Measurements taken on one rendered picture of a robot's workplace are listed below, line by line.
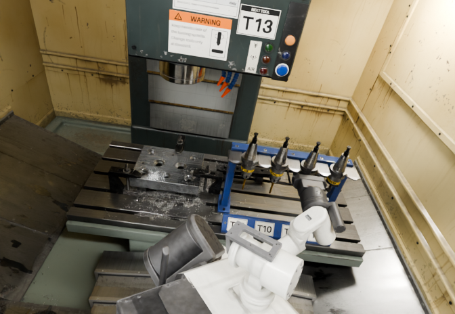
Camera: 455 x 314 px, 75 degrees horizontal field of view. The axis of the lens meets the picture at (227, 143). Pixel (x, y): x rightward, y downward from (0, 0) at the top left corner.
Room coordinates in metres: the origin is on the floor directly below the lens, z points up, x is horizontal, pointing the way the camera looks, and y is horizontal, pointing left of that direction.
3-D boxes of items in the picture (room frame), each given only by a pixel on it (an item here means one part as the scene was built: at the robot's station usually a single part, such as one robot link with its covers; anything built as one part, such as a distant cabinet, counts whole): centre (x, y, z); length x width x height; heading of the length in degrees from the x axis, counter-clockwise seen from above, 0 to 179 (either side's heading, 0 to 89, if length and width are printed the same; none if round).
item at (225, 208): (0.91, -0.03, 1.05); 0.10 x 0.05 x 0.30; 4
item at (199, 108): (1.41, 0.23, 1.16); 0.48 x 0.05 x 0.51; 94
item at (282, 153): (0.87, -0.20, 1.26); 0.04 x 0.04 x 0.07
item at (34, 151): (0.92, 0.86, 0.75); 0.89 x 0.67 x 0.26; 4
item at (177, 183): (1.01, 0.24, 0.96); 0.29 x 0.23 x 0.05; 94
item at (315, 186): (0.77, -0.32, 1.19); 0.13 x 0.12 x 0.10; 93
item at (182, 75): (0.97, 0.20, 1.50); 0.16 x 0.16 x 0.12
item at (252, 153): (0.86, -0.09, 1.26); 0.04 x 0.04 x 0.07
